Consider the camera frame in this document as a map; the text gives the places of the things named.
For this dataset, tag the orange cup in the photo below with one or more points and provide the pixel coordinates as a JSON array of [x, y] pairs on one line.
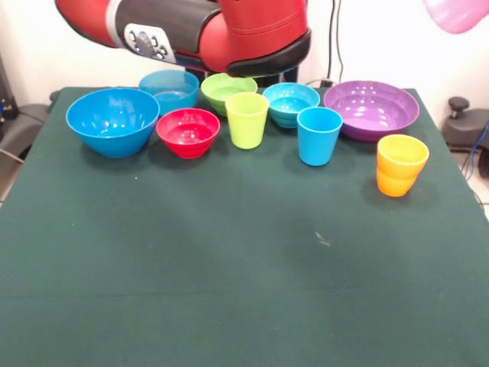
[[401, 164], [395, 187]]

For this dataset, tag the large pink bowl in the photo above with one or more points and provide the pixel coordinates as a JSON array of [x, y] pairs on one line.
[[454, 15]]

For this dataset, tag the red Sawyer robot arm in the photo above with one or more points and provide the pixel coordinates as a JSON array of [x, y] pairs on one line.
[[248, 34]]

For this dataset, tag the green cup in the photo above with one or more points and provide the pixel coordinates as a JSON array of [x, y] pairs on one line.
[[246, 130]]

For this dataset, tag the small red bowl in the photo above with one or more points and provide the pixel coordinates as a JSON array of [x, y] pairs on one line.
[[187, 145]]

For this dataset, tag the blue cup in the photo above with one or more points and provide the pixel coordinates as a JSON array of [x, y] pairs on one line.
[[317, 149]]

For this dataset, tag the dark green tablecloth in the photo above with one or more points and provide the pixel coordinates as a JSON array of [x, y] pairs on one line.
[[244, 267]]

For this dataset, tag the small cyan bowl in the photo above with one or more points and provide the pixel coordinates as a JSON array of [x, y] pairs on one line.
[[286, 105]]

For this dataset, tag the small green bowl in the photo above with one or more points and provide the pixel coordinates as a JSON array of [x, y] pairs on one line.
[[217, 93]]

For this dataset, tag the small blue bowl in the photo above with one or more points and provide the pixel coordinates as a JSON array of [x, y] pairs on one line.
[[168, 101]]

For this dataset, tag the large purple bowl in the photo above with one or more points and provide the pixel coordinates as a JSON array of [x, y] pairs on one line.
[[366, 111]]

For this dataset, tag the large blue bowl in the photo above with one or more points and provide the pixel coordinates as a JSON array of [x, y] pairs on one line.
[[111, 126]]

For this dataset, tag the dark grey machine base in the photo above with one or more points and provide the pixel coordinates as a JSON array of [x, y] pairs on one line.
[[23, 126], [466, 130]]

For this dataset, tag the black equipment case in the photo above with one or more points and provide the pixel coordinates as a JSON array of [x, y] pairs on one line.
[[4, 95]]

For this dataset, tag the black pedestal column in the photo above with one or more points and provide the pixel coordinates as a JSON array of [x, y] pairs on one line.
[[292, 74]]

